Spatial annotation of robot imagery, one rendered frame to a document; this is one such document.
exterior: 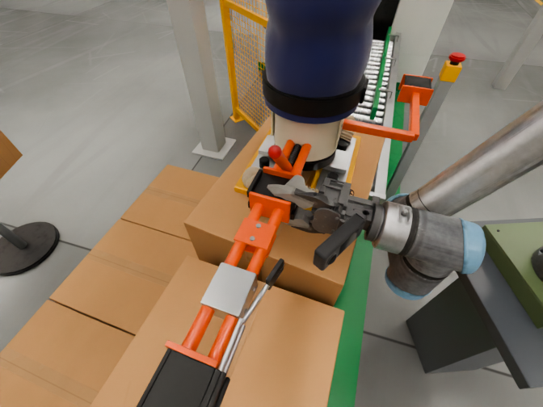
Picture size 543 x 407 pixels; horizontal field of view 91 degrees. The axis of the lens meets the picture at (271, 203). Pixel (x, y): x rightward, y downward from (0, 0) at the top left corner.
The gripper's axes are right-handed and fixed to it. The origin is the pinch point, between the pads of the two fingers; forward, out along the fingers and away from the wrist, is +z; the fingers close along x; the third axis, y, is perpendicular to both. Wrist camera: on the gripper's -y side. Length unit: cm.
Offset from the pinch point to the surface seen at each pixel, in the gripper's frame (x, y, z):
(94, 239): -116, 22, 133
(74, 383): -60, -42, 50
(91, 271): -61, -10, 72
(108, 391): -20.0, -36.8, 18.7
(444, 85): -22, 118, -49
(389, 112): -54, 141, -32
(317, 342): -19.6, -16.2, -15.9
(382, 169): -54, 84, -32
